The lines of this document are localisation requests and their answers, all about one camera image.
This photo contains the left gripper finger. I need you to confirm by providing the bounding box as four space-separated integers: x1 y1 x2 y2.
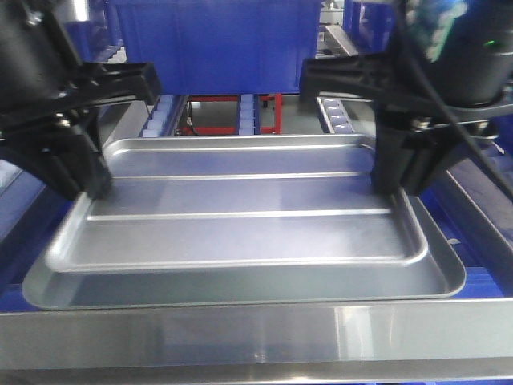
59 109 112 199
1 134 84 200

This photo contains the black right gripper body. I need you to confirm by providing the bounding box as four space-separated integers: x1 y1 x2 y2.
300 51 512 140

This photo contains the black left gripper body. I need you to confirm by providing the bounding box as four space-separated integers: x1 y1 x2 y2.
1 61 161 152

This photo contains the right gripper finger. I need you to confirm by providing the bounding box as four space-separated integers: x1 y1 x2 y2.
401 132 469 196
371 111 413 194

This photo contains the silver ribbed metal tray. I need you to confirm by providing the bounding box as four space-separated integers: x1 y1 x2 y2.
44 134 428 274

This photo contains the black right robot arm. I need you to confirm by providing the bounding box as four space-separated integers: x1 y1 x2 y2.
300 1 512 196

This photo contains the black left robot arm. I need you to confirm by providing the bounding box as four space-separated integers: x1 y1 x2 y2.
1 1 161 200

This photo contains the large grey tray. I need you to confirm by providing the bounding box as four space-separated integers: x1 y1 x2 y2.
22 198 466 310

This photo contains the blue bin centre shelf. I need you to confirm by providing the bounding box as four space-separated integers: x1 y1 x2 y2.
112 1 321 95

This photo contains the far left roller track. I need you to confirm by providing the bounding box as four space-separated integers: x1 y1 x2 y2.
107 46 127 64

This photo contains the green circuit board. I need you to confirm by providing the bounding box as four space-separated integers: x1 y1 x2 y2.
410 1 468 63

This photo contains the middle white roller track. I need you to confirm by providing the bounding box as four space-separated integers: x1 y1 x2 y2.
238 94 255 136

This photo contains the left steel divider rail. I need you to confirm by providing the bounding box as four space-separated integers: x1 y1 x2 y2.
1 160 68 249

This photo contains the steel divider rail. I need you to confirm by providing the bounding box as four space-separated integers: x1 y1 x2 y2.
1 160 68 249
432 160 512 296

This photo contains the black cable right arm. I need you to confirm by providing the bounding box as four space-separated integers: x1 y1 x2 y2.
396 0 513 209

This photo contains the red metal cart frame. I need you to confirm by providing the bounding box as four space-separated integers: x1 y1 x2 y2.
178 93 282 136

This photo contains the right steel divider rail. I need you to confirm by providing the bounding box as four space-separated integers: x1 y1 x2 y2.
432 160 512 296

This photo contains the steel front shelf rail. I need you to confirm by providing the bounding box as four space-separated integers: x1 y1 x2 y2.
1 298 512 384

